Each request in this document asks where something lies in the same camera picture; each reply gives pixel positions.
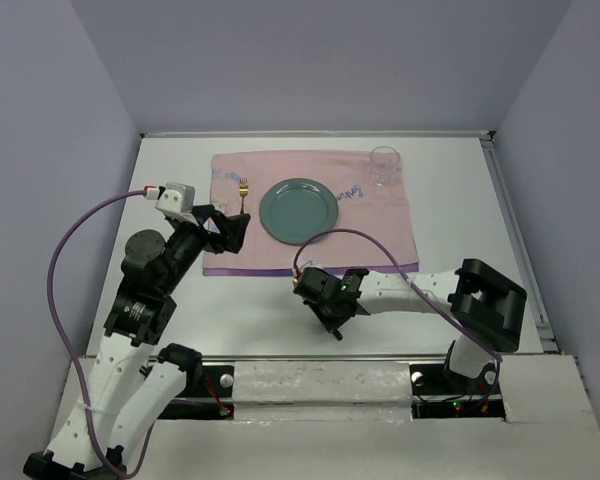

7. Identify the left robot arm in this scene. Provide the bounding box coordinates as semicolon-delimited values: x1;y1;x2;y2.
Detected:
23;205;251;479

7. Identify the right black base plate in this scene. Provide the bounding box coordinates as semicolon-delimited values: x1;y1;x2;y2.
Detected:
410;363;506;419

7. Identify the pink cloth placemat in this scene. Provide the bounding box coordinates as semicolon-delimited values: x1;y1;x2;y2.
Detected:
203;150;419;277

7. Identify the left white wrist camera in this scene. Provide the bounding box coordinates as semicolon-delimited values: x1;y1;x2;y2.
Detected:
155;182;198;225

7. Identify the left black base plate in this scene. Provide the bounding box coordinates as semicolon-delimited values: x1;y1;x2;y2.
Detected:
159;364;235;421

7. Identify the gold fork black handle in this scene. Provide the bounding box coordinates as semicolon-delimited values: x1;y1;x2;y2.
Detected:
239;178;249;214

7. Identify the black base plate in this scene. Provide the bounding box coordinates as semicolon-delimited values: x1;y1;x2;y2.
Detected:
159;364;235;421
410;363;506;419

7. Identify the clear drinking glass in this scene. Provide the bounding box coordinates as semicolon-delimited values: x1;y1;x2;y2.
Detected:
370;146;401;186

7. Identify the teal ceramic plate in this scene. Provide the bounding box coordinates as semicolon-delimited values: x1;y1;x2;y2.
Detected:
259;178;339;245

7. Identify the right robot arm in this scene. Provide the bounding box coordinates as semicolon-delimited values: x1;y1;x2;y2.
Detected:
293;259;527;392

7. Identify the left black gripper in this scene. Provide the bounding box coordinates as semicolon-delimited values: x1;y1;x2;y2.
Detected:
161;203;251;292

